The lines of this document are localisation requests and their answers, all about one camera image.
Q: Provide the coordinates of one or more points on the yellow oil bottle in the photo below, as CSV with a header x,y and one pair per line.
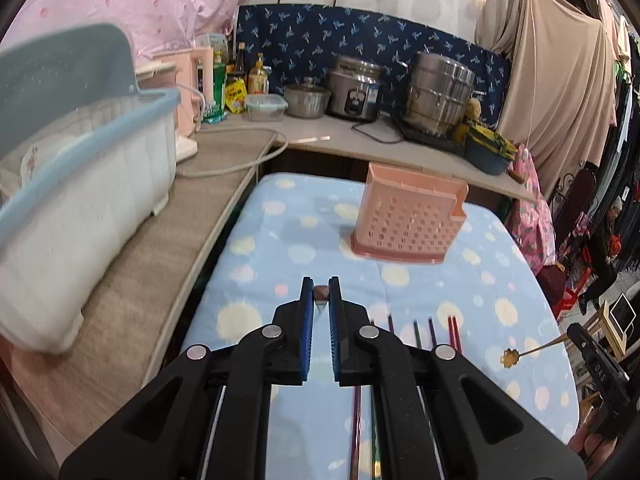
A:
x,y
258,78

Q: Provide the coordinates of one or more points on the pink floral apron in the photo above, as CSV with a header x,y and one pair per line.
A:
x,y
530,223

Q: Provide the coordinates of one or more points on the navy floral backsplash cloth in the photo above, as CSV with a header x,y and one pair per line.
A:
x,y
303,40

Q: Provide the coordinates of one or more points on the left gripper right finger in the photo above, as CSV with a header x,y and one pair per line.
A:
x,y
439,416

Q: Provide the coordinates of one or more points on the small steel lidded pot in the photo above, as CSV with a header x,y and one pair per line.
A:
x,y
306,100

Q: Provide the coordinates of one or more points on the green chopstick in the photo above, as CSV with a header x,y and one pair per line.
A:
x,y
417,334

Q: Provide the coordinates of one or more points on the silver rice cooker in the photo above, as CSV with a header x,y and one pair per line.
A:
x,y
355,87

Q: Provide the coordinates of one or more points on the pink electric kettle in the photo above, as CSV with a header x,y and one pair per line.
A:
x,y
194,79

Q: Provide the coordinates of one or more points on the stainless steel steamer pot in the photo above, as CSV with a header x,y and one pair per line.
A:
x,y
438,92

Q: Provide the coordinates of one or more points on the red chopstick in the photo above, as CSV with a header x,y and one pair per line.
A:
x,y
454,337

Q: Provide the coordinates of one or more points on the yellow seasoning packet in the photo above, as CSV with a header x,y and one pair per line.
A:
x,y
235,96

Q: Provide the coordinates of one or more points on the glass food container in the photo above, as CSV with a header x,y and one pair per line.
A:
x,y
265,107

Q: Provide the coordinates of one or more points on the blue dish rack lid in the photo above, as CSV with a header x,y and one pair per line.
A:
x,y
47,77

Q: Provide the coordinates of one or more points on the gold flower spoon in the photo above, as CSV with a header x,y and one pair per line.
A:
x,y
510,357

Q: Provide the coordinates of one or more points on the black induction cooker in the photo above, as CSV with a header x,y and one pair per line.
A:
x,y
425,138

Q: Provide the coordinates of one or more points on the pink perforated utensil holder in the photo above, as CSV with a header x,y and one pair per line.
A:
x,y
407,216

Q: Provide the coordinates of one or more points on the blue and yellow bowls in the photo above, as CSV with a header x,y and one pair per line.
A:
x,y
488,151

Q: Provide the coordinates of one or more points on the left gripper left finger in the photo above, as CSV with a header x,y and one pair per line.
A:
x,y
206,414

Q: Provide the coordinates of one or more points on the beige hanging curtain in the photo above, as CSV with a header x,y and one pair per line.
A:
x,y
560,100

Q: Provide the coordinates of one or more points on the purple chopstick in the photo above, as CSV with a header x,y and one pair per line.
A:
x,y
432,330

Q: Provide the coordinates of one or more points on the green dish soap bottle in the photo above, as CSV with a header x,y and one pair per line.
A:
x,y
219,81

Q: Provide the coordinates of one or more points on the white dish rack bin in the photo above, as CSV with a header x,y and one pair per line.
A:
x,y
74,192

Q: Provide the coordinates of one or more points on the blue planet print tablecloth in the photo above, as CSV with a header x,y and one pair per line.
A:
x,y
294,227

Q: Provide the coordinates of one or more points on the brown chopstick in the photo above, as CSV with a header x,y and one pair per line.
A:
x,y
321,296

